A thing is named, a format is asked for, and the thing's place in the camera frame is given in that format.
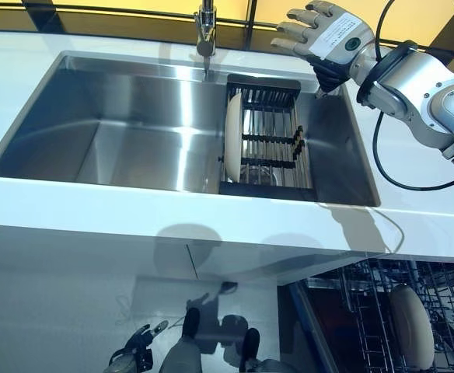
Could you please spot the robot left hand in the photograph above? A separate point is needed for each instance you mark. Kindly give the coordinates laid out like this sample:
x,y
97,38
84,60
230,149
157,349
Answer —
x,y
141,342

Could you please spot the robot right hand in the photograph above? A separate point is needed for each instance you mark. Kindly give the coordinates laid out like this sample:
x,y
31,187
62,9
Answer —
x,y
339,35

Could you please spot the cream round plate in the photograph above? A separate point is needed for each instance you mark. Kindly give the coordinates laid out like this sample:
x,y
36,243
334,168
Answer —
x,y
232,136
411,326

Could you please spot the robot left leg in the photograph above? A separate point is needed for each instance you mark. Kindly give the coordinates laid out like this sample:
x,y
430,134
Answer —
x,y
184,349

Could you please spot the robot leg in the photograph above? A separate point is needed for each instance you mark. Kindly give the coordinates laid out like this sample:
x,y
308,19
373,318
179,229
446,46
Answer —
x,y
184,349
252,346

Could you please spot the white glossy cabinet door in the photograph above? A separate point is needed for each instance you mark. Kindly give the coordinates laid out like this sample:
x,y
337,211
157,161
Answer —
x,y
56,272
250,264

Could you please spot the robot right leg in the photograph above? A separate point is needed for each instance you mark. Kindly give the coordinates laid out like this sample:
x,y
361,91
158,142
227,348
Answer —
x,y
252,346

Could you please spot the black dish drying rack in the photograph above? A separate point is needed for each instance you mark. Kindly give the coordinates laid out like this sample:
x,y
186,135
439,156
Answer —
x,y
273,136

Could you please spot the chrome kitchen faucet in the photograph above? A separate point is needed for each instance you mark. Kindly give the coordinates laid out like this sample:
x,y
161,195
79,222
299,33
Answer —
x,y
205,27

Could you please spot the stainless steel sink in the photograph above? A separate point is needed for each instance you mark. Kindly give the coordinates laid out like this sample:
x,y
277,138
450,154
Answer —
x,y
114,128

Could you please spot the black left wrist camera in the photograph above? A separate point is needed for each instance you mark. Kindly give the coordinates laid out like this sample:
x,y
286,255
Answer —
x,y
145,357

